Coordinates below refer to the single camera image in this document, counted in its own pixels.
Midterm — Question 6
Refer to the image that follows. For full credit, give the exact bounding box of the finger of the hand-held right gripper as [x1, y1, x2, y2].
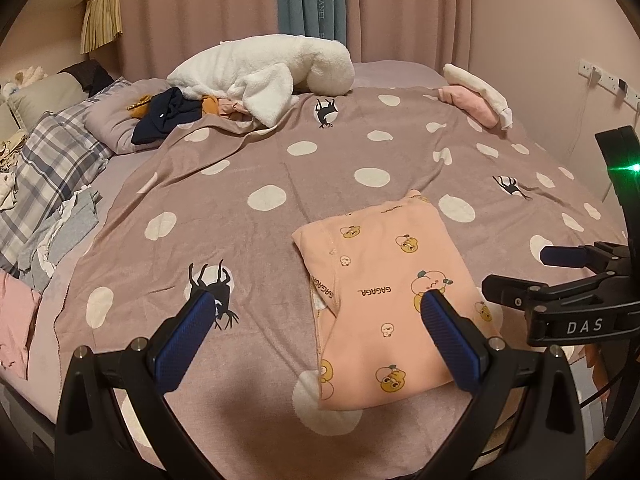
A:
[481, 270, 621, 313]
[540, 242, 631, 271]

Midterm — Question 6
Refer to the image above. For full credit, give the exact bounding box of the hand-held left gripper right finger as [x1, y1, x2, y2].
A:
[420, 289, 587, 480]

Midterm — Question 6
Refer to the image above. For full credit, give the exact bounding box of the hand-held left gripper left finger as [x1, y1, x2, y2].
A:
[54, 289, 217, 480]

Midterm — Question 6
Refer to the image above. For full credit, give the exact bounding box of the pink printed pajama garment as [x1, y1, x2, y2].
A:
[291, 190, 503, 413]

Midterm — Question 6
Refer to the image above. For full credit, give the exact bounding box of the pile of pale clothes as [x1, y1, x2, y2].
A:
[0, 130, 28, 211]

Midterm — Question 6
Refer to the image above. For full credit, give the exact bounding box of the grey cloth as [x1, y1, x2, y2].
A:
[17, 187, 103, 293]

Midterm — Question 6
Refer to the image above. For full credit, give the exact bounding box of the folded pink cloth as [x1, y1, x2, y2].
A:
[438, 85, 501, 130]

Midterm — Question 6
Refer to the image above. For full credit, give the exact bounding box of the mauve polka dot blanket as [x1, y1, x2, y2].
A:
[54, 85, 631, 471]

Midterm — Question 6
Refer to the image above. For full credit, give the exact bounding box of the folded white cloth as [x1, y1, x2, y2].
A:
[443, 63, 515, 131]

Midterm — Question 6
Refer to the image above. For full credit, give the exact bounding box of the navy garment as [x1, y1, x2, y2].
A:
[131, 87, 203, 146]

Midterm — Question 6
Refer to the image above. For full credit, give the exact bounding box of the plaid pillow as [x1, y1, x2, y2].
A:
[0, 110, 113, 271]

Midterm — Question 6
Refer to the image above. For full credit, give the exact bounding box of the mauve pillow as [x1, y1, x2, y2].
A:
[85, 80, 176, 153]

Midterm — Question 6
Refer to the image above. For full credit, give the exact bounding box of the light pink small garment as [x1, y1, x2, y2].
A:
[220, 100, 251, 121]

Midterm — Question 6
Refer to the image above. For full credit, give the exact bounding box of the dark cloth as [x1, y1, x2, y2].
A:
[57, 60, 116, 98]

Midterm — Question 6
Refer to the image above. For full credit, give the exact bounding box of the beige cushion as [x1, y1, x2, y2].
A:
[7, 72, 88, 128]

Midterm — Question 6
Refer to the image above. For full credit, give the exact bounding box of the white fluffy blanket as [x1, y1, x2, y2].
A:
[166, 34, 355, 127]

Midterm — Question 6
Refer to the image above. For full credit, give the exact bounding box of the plush toy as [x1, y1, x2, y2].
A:
[0, 65, 48, 98]

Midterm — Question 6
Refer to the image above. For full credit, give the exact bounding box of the yellow pleated short curtain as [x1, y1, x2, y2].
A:
[80, 0, 123, 55]

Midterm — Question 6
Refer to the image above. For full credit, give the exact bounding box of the pink curtain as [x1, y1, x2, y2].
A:
[112, 0, 473, 81]

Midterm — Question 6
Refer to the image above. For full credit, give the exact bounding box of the white power cable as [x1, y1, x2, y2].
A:
[567, 77, 601, 161]

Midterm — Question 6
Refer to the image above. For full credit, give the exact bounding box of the white wall power strip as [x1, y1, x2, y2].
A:
[577, 58, 640, 106]

